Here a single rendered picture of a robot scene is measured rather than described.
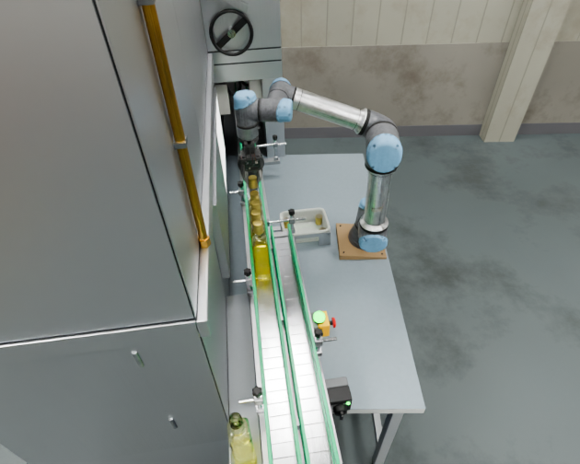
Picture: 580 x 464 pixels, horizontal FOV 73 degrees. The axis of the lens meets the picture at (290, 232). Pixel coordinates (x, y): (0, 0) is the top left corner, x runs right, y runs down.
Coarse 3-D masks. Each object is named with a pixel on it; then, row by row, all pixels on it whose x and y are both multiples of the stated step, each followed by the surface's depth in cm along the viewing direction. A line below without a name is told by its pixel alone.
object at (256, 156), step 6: (258, 138) 138; (246, 144) 135; (252, 144) 135; (240, 150) 145; (246, 150) 139; (252, 150) 140; (258, 150) 143; (240, 156) 140; (246, 156) 138; (252, 156) 139; (258, 156) 141; (246, 162) 140; (252, 162) 140; (258, 162) 141; (246, 168) 142; (252, 168) 142; (258, 168) 142
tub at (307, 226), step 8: (312, 208) 194; (320, 208) 194; (280, 216) 190; (296, 216) 195; (304, 216) 195; (312, 216) 196; (296, 224) 196; (304, 224) 196; (312, 224) 196; (328, 224) 185; (296, 232) 192; (304, 232) 181; (312, 232) 181; (320, 232) 182
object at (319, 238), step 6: (276, 228) 196; (312, 234) 182; (318, 234) 183; (324, 234) 183; (330, 234) 184; (300, 240) 184; (306, 240) 185; (312, 240) 185; (318, 240) 186; (324, 240) 186; (330, 240) 187; (300, 246) 187; (306, 246) 187
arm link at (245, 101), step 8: (240, 96) 126; (248, 96) 126; (240, 104) 127; (248, 104) 127; (256, 104) 128; (240, 112) 129; (248, 112) 129; (256, 112) 128; (240, 120) 131; (248, 120) 131; (256, 120) 131; (240, 128) 133; (248, 128) 133
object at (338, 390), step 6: (330, 378) 130; (336, 378) 130; (342, 378) 130; (330, 384) 128; (336, 384) 128; (342, 384) 128; (348, 384) 129; (330, 390) 127; (336, 390) 127; (342, 390) 127; (348, 390) 127; (330, 396) 126; (336, 396) 126; (342, 396) 126; (348, 396) 125; (330, 402) 124; (336, 402) 125; (342, 402) 125; (348, 408) 129
